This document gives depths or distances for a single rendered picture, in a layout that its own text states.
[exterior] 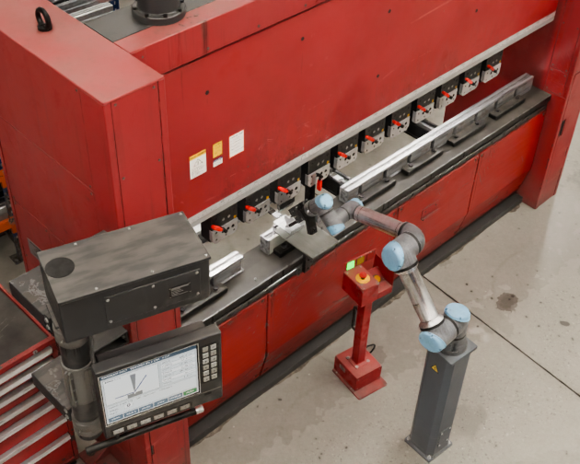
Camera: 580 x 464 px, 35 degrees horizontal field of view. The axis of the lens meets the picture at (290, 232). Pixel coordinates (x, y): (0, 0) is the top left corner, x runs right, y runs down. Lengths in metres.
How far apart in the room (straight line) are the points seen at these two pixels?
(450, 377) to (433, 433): 0.44
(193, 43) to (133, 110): 0.46
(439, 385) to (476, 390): 0.80
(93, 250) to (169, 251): 0.24
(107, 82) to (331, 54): 1.30
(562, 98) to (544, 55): 0.28
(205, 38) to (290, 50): 0.52
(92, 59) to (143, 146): 0.34
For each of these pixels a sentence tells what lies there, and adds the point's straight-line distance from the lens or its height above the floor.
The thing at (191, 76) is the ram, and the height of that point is 2.08.
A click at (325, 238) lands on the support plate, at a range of 4.40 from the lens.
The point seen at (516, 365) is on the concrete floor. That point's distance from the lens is 5.36.
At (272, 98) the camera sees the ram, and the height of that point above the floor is 1.80.
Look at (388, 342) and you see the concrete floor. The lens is 5.32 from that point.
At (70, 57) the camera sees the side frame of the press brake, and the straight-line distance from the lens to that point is 3.25.
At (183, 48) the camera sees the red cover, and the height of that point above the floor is 2.23.
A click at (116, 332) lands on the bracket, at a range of 3.72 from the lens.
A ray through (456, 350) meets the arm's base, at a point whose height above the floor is 0.81.
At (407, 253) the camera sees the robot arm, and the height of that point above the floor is 1.30.
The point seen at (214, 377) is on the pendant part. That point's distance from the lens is 3.32.
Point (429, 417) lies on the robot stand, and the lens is 4.62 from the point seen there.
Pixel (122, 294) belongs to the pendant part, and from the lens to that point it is 2.89.
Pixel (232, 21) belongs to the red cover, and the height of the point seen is 2.25.
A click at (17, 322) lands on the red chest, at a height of 0.98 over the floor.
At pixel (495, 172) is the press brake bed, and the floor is 0.50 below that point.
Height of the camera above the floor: 3.95
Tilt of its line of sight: 42 degrees down
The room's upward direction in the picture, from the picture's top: 3 degrees clockwise
